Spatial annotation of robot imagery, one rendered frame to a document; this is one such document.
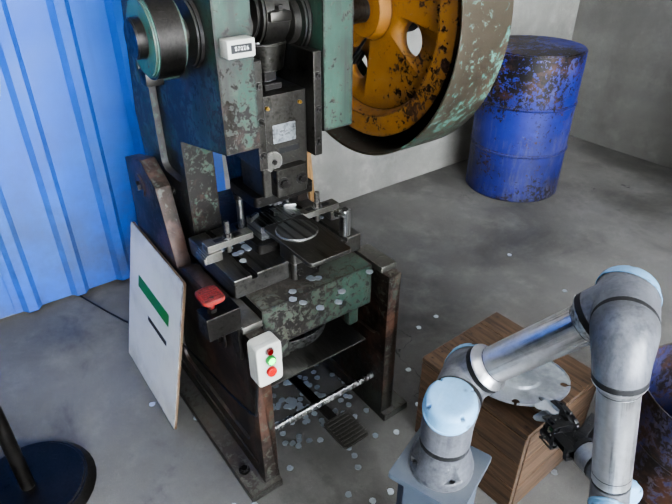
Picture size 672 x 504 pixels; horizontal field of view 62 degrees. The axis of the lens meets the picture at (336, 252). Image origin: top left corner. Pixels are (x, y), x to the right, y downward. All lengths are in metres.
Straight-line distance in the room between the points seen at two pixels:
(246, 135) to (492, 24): 0.65
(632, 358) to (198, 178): 1.25
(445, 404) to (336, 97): 0.83
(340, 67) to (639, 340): 0.96
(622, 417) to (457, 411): 0.32
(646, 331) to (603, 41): 3.74
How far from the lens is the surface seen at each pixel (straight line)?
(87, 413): 2.32
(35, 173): 2.63
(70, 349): 2.62
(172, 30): 1.35
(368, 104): 1.82
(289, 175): 1.56
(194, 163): 1.74
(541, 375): 1.83
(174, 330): 1.94
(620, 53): 4.64
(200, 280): 1.74
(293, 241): 1.58
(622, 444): 1.22
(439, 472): 1.37
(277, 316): 1.59
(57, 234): 2.74
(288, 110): 1.53
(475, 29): 1.44
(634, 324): 1.09
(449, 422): 1.26
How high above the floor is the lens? 1.59
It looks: 32 degrees down
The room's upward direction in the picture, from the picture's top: straight up
